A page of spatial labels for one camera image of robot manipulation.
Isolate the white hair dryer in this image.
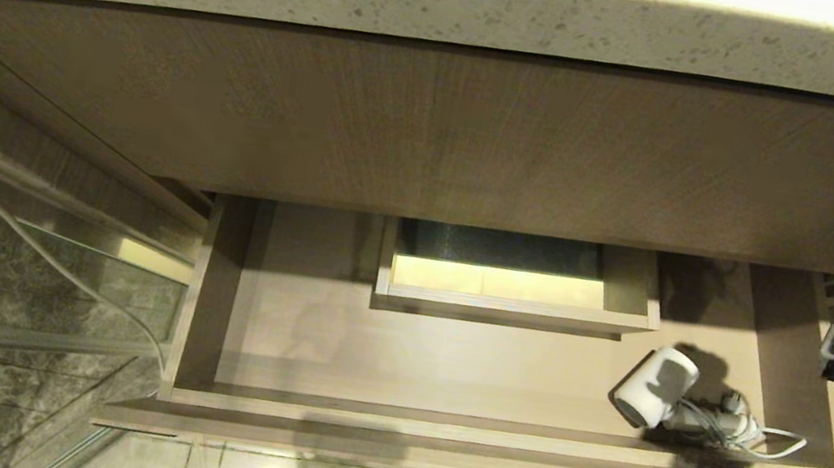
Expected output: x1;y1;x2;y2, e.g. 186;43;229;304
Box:
608;338;776;451

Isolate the light wooden vanity drawer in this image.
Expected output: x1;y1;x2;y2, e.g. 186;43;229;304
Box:
90;157;834;468

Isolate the light wooden vanity cabinet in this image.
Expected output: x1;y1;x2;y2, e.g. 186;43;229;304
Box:
0;0;834;340

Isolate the aluminium glass door bar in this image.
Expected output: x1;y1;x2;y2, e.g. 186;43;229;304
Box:
0;319;166;388

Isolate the chrome floor rail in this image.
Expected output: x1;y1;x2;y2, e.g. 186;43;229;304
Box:
38;414;131;468

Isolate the thin white cable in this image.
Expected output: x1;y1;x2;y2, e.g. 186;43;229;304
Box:
0;129;202;379

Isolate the aluminium shower track rail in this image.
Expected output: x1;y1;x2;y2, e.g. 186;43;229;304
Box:
0;105;220;288

